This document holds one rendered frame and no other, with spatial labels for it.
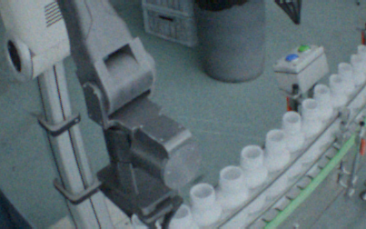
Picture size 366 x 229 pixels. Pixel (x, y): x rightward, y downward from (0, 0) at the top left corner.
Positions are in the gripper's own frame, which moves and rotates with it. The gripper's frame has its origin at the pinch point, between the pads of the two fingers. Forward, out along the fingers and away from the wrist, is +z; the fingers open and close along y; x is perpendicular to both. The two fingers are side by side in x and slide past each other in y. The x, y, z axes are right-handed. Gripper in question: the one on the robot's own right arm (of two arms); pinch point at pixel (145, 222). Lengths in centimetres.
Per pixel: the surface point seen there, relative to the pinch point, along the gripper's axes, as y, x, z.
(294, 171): 2.0, 34.4, 13.5
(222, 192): -0.3, 16.0, 5.6
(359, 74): 2, 64, 6
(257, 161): 1.1, 23.3, 3.2
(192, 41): -173, 174, 113
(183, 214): -0.5, 7.7, 4.4
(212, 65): -141, 156, 109
